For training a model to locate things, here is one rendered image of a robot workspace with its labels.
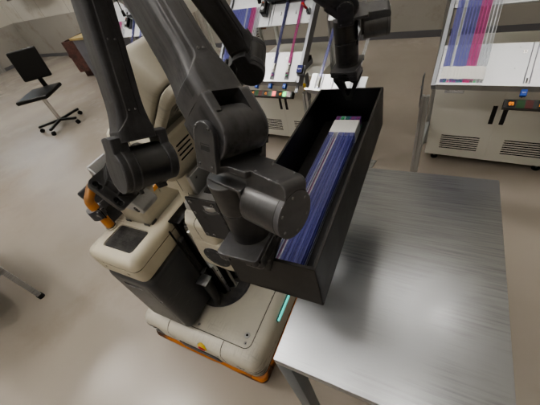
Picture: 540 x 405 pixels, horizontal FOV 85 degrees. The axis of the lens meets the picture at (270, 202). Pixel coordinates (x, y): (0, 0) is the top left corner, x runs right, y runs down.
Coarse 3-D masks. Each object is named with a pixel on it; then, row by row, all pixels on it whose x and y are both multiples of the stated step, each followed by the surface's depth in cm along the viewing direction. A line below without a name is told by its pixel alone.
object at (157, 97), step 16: (128, 48) 57; (144, 48) 58; (144, 64) 57; (160, 64) 59; (144, 80) 57; (160, 80) 57; (144, 96) 59; (160, 96) 59; (160, 112) 61; (176, 112) 65
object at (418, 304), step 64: (384, 192) 95; (448, 192) 89; (384, 256) 79; (448, 256) 75; (320, 320) 71; (384, 320) 68; (448, 320) 65; (384, 384) 59; (448, 384) 57; (512, 384) 55
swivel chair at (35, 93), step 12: (24, 48) 378; (12, 60) 385; (24, 60) 385; (36, 60) 386; (24, 72) 394; (36, 72) 394; (48, 72) 395; (60, 84) 408; (24, 96) 393; (36, 96) 379; (48, 96) 382; (60, 120) 421
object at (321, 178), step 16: (336, 128) 80; (352, 128) 78; (336, 144) 75; (352, 144) 76; (320, 160) 72; (336, 160) 71; (320, 176) 68; (336, 176) 67; (320, 192) 64; (320, 208) 61; (320, 224) 60; (288, 240) 57; (304, 240) 56; (288, 256) 54; (304, 256) 54
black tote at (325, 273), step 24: (336, 96) 83; (360, 96) 81; (312, 120) 80; (288, 144) 69; (312, 144) 83; (360, 144) 62; (288, 168) 71; (360, 168) 63; (336, 192) 68; (336, 216) 50; (336, 240) 53; (240, 264) 53; (288, 264) 45; (312, 264) 56; (336, 264) 55; (288, 288) 52; (312, 288) 48
